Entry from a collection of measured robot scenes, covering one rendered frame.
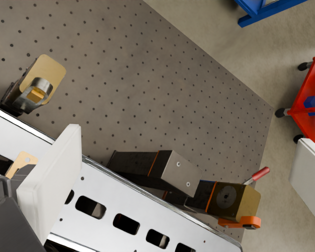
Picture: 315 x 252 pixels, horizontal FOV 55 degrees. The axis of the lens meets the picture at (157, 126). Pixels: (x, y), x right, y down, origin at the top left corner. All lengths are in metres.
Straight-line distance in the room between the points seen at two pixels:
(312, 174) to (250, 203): 0.77
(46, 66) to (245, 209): 0.65
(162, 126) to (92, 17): 0.46
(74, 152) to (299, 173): 0.13
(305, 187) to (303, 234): 3.16
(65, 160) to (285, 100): 2.99
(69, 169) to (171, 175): 0.62
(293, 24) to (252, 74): 0.89
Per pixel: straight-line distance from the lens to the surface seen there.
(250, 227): 0.91
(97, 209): 0.73
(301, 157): 0.19
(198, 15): 2.45
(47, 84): 0.57
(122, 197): 0.74
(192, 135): 1.26
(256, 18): 2.66
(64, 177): 0.16
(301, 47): 3.49
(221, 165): 1.37
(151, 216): 0.79
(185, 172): 0.80
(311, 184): 0.18
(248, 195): 0.94
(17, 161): 0.65
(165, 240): 0.84
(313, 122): 3.06
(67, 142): 0.16
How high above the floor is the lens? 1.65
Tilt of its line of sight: 55 degrees down
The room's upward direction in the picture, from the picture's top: 83 degrees clockwise
